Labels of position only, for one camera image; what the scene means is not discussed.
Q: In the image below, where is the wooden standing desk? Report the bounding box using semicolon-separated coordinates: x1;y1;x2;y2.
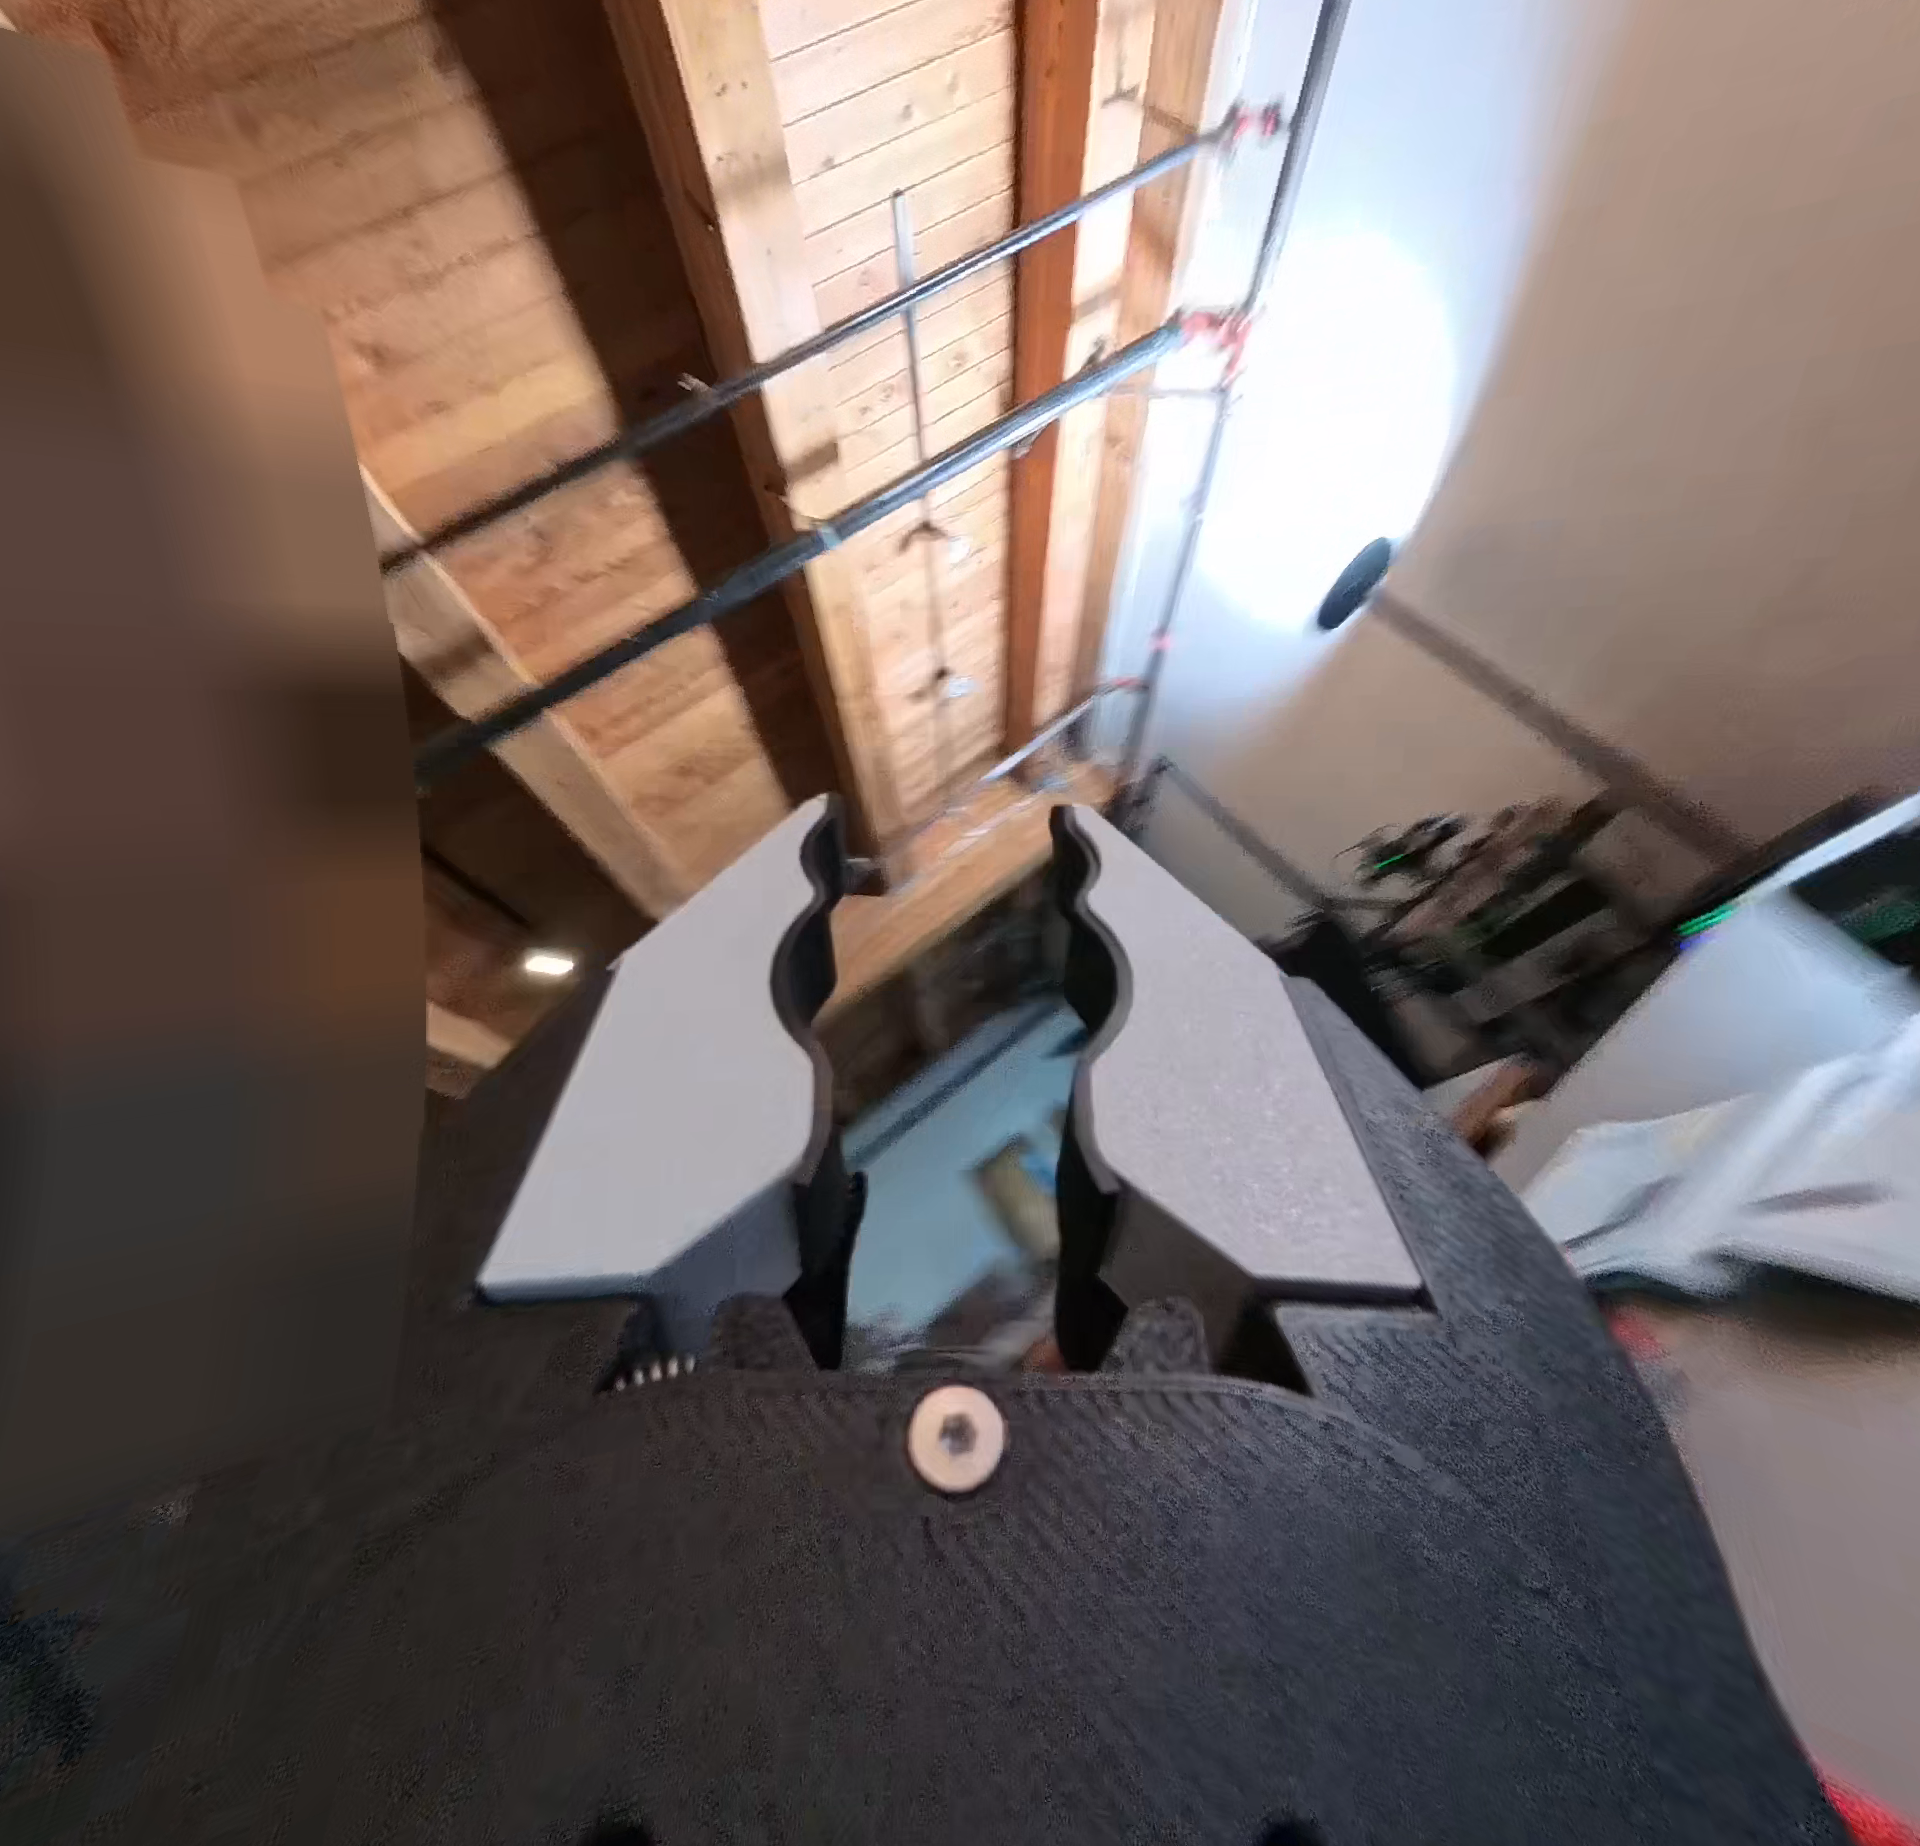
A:
1275;789;1787;1083

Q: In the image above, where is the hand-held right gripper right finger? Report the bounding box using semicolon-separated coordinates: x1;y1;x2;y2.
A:
1049;804;1427;1374

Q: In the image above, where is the brick instruction booklet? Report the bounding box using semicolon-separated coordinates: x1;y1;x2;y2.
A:
1515;1041;1920;1299

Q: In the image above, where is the grey desk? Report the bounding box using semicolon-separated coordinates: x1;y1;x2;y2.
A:
1476;789;1920;1846

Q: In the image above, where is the black overhead rod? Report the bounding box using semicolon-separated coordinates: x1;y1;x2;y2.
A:
382;103;1295;576
411;309;1249;787

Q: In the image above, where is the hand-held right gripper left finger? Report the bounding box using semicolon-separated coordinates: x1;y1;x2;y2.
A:
479;794;870;1367

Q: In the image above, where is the black round wall fixture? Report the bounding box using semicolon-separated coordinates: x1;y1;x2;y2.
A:
1315;535;1396;634

